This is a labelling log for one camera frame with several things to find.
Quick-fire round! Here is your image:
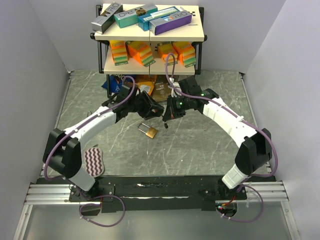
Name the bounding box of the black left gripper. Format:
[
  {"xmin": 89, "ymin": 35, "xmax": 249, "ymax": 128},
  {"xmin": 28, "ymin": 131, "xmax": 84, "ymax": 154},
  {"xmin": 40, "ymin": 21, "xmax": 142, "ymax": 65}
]
[{"xmin": 127, "ymin": 90, "xmax": 164, "ymax": 120}]

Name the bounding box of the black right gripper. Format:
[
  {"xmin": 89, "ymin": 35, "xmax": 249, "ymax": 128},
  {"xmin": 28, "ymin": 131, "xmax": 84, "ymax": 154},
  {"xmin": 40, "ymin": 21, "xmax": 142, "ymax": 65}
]
[{"xmin": 163, "ymin": 94, "xmax": 191, "ymax": 121}]

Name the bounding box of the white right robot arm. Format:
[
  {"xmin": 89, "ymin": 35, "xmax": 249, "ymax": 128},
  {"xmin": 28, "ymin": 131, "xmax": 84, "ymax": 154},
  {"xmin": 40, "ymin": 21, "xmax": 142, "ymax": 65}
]
[{"xmin": 162, "ymin": 76, "xmax": 273, "ymax": 199}]

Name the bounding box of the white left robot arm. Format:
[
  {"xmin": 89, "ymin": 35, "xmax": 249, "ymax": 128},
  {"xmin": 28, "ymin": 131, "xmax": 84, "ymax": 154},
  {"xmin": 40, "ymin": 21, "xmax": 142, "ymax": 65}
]
[{"xmin": 43, "ymin": 82, "xmax": 164, "ymax": 201}]

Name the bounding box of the brown paper snack bag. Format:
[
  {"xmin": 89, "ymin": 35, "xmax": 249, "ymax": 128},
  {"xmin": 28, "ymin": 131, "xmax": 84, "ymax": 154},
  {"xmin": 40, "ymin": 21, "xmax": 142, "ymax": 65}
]
[{"xmin": 151, "ymin": 75, "xmax": 172, "ymax": 102}]

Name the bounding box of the large brass padlock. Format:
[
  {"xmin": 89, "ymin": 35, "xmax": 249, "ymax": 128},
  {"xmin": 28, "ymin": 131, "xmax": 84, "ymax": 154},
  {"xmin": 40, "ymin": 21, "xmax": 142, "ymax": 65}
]
[{"xmin": 137, "ymin": 123, "xmax": 158, "ymax": 139}]

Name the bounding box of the orange potato chip bag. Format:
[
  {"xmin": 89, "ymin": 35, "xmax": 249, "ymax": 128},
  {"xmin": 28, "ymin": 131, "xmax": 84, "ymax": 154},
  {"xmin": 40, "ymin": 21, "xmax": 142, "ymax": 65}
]
[{"xmin": 135, "ymin": 74, "xmax": 157, "ymax": 96}]

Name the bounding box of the blue Doritos chip bag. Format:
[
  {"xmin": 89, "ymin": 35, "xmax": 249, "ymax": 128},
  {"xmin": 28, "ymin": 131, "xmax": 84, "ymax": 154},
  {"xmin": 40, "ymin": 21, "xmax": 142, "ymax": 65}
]
[{"xmin": 101, "ymin": 74, "xmax": 136, "ymax": 98}]

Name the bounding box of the sponge pack centre left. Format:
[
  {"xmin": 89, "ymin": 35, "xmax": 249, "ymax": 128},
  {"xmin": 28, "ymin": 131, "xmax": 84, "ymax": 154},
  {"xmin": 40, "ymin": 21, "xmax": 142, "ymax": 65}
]
[{"xmin": 125, "ymin": 41, "xmax": 156, "ymax": 67}]

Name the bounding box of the sponge pack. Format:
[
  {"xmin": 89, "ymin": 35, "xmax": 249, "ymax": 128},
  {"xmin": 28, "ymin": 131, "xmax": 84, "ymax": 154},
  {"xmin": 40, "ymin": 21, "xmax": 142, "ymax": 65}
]
[
  {"xmin": 172, "ymin": 41, "xmax": 196, "ymax": 68},
  {"xmin": 157, "ymin": 41, "xmax": 178, "ymax": 66},
  {"xmin": 125, "ymin": 41, "xmax": 156, "ymax": 67},
  {"xmin": 109, "ymin": 40, "xmax": 128, "ymax": 66}
]

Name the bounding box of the sponge pack centre right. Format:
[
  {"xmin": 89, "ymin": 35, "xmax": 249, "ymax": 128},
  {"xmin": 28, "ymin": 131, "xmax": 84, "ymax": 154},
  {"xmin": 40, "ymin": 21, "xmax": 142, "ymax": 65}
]
[{"xmin": 157, "ymin": 41, "xmax": 178, "ymax": 66}]

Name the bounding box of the sponge pack far right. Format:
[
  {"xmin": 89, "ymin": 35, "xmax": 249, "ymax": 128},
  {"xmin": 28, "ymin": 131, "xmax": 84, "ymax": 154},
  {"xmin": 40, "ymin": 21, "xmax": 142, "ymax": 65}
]
[{"xmin": 172, "ymin": 41, "xmax": 196, "ymax": 68}]

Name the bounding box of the beige black shelf rack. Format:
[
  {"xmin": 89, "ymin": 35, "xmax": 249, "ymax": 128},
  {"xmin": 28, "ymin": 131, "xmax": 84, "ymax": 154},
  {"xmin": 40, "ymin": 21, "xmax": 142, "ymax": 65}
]
[{"xmin": 89, "ymin": 3, "xmax": 208, "ymax": 100}]

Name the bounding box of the sponge pack far left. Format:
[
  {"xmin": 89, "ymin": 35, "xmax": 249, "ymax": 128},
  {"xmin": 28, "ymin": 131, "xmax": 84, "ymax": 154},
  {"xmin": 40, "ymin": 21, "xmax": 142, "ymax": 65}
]
[{"xmin": 109, "ymin": 40, "xmax": 128, "ymax": 66}]

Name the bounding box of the purple striped sponge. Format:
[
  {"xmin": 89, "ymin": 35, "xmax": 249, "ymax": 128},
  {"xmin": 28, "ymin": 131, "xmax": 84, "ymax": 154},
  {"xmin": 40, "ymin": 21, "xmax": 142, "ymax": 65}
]
[{"xmin": 84, "ymin": 147, "xmax": 105, "ymax": 178}]

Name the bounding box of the blue teal box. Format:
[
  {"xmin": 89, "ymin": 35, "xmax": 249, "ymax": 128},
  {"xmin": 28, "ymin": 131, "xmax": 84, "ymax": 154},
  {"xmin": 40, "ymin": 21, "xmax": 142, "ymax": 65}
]
[{"xmin": 137, "ymin": 6, "xmax": 180, "ymax": 31}]

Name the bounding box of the purple RiO box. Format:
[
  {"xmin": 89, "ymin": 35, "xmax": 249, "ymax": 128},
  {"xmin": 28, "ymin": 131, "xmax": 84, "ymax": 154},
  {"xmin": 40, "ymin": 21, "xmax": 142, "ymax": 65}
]
[{"xmin": 149, "ymin": 10, "xmax": 193, "ymax": 36}]

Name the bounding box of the teal RiO box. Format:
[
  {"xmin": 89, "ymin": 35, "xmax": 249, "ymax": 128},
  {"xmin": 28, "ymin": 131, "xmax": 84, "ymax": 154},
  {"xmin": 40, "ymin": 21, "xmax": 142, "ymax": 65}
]
[{"xmin": 114, "ymin": 3, "xmax": 158, "ymax": 28}]

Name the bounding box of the silver RiO box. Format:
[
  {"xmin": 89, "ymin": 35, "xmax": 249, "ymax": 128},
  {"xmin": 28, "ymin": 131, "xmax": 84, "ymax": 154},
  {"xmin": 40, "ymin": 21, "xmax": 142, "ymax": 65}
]
[{"xmin": 91, "ymin": 2, "xmax": 123, "ymax": 34}]

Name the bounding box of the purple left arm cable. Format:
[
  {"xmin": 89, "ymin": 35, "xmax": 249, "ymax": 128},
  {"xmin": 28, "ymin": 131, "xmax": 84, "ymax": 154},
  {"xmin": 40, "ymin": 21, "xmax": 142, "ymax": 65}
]
[{"xmin": 43, "ymin": 75, "xmax": 137, "ymax": 227}]

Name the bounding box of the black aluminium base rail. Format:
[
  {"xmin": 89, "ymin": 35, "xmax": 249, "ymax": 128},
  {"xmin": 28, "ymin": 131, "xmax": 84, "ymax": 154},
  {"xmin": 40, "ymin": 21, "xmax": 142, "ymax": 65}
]
[{"xmin": 24, "ymin": 175, "xmax": 289, "ymax": 213}]

